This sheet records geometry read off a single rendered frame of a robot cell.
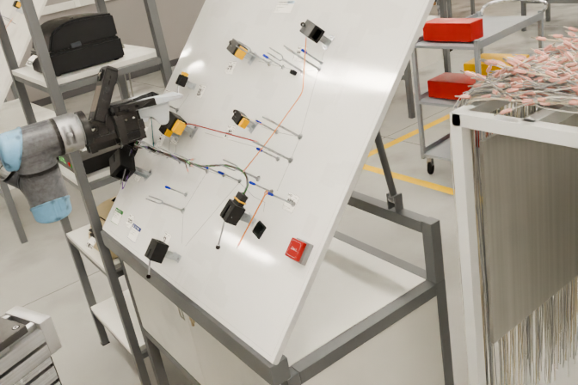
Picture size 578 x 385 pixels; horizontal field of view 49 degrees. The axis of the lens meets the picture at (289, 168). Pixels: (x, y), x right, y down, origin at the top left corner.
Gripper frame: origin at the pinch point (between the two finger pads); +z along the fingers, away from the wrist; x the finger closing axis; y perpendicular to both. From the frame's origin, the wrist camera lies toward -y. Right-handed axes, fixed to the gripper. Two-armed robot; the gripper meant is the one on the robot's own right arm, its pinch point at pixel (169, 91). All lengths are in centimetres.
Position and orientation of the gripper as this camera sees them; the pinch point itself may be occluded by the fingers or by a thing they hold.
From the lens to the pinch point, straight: 137.1
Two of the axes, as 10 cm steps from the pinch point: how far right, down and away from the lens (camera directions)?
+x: 5.0, 1.1, -8.6
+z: 8.3, -3.3, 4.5
